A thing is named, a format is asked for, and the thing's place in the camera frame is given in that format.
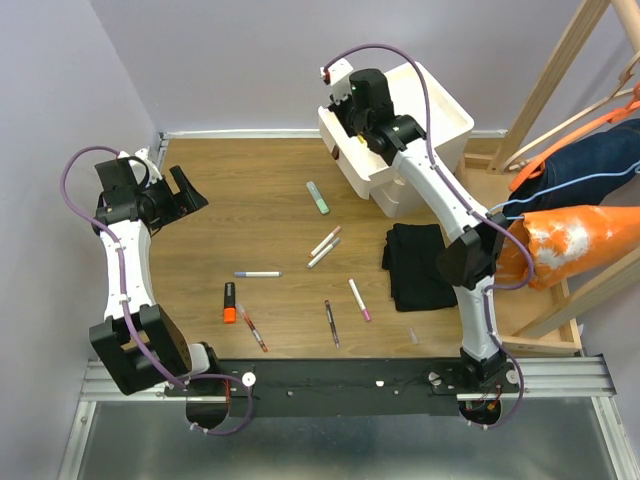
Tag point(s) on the black folded cloth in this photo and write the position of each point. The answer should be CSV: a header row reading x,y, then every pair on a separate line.
x,y
410,258

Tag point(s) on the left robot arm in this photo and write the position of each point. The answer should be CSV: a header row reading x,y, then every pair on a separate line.
x,y
138,343

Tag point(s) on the red pen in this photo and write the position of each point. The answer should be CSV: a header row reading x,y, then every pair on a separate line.
x,y
246,317

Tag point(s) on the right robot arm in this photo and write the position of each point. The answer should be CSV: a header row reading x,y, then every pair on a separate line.
x,y
373,145

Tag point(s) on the black mounting base bar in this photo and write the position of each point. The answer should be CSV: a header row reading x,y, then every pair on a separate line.
x,y
366,387

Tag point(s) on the dark blue jeans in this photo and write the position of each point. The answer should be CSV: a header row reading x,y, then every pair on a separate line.
x,y
618,145

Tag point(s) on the orange white garment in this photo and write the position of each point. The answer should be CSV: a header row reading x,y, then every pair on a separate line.
x,y
568,241

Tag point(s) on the small clear tube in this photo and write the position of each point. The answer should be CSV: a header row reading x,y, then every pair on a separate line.
x,y
412,336

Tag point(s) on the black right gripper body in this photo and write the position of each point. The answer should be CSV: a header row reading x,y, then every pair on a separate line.
x,y
352,122

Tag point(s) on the wooden clothes rack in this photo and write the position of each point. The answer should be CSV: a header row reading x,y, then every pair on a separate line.
x,y
555,332

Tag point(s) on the beige tip marker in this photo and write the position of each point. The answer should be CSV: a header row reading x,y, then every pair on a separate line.
x,y
333,234

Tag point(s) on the white top drawer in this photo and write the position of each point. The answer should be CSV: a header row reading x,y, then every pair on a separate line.
x,y
363,169

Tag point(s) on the pink tip marker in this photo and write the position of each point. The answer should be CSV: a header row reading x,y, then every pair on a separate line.
x,y
359,300

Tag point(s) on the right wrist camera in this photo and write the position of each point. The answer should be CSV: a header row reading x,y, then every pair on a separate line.
x,y
336,76

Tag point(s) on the orange hanger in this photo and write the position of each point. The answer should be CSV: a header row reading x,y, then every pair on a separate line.
x,y
535,166

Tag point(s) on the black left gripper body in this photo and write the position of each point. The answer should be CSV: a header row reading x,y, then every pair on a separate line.
x,y
162,202

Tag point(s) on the wooden hanger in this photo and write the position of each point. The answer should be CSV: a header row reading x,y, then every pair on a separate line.
x,y
565,120

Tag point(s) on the dark purple pen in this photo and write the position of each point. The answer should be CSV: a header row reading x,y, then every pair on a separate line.
x,y
332,324

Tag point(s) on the green grey highlighter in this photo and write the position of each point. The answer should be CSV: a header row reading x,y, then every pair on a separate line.
x,y
317,198

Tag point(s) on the orange black highlighter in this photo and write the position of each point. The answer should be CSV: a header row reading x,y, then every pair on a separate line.
x,y
229,303

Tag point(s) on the light blue wire hanger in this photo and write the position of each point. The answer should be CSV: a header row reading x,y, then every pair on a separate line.
x,y
560,186

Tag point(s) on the grey tip marker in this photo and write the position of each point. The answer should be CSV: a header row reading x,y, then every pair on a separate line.
x,y
323,253

